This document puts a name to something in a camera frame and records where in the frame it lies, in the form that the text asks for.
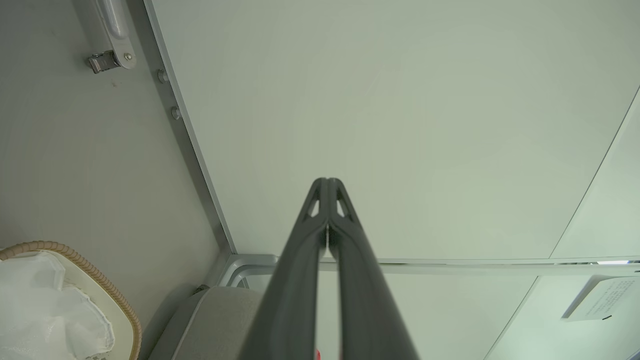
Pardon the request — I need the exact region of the dark partition base rail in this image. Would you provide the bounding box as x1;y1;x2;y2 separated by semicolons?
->
127;0;237;257

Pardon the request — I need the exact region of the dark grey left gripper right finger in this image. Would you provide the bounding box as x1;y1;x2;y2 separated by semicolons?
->
327;177;421;360

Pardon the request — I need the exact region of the white wicker basket brown rim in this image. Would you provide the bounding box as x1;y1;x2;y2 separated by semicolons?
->
0;240;144;360

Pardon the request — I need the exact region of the grey fabric sofa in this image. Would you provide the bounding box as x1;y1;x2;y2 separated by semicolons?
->
147;285;267;360

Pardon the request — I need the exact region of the white paper notice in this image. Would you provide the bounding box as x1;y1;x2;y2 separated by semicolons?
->
560;274;640;322

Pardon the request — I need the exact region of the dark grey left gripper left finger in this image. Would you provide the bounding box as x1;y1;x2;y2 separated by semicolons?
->
239;177;331;360

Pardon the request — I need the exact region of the white cloth in basket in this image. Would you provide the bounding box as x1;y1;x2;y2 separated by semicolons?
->
0;251;116;360

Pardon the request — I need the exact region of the metal latch bracket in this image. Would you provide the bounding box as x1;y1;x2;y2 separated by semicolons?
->
72;0;139;75

